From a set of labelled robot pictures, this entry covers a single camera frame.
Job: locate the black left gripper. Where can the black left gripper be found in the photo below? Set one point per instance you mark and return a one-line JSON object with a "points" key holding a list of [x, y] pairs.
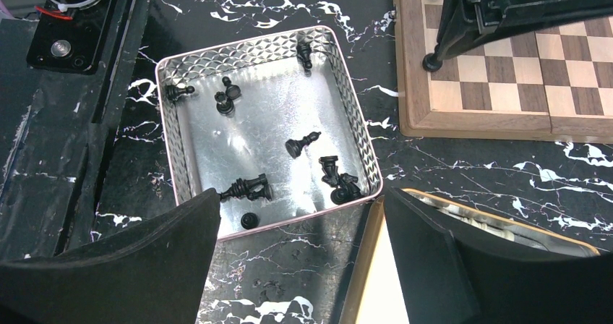
{"points": [[467, 24]]}

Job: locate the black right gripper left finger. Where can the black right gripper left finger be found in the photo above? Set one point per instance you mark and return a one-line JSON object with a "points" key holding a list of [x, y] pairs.
{"points": [[152, 272]]}

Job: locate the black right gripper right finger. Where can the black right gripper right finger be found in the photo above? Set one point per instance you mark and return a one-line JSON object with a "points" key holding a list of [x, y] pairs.
{"points": [[488, 278]]}

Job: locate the white chess pieces cluster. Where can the white chess pieces cluster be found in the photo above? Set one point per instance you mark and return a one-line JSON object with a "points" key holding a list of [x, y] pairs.
{"points": [[481, 221]]}

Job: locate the wooden chess board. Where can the wooden chess board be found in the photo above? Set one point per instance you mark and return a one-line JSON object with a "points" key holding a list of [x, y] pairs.
{"points": [[551, 85]]}

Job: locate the black chess queen piece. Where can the black chess queen piece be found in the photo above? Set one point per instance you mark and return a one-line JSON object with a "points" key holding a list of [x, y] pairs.
{"points": [[252, 189]]}

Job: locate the black chess piece pile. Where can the black chess piece pile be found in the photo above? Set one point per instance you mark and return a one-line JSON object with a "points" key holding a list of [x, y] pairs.
{"points": [[344, 185]]}

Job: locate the black chess rook piece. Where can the black chess rook piece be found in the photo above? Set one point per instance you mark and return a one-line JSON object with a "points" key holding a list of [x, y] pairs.
{"points": [[224, 104]]}

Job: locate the black chess pawn piece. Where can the black chess pawn piece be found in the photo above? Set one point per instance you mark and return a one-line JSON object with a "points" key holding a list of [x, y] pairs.
{"points": [[174, 93]]}

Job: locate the black chess pawn lying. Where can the black chess pawn lying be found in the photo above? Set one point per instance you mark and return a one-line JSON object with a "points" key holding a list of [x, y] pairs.
{"points": [[232, 91]]}

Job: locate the gold-rimmed tin tray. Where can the gold-rimmed tin tray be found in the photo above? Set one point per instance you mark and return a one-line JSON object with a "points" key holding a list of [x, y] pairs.
{"points": [[378, 274]]}

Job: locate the pink-rimmed silver tin tray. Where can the pink-rimmed silver tin tray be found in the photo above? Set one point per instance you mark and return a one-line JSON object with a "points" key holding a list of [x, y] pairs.
{"points": [[279, 101]]}

